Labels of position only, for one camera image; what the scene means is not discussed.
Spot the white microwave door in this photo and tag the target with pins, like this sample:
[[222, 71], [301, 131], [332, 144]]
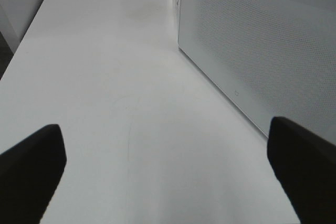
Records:
[[269, 57]]

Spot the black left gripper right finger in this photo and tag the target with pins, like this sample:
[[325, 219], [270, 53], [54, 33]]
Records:
[[304, 164]]

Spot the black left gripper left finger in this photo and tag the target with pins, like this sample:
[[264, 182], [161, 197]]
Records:
[[30, 173]]

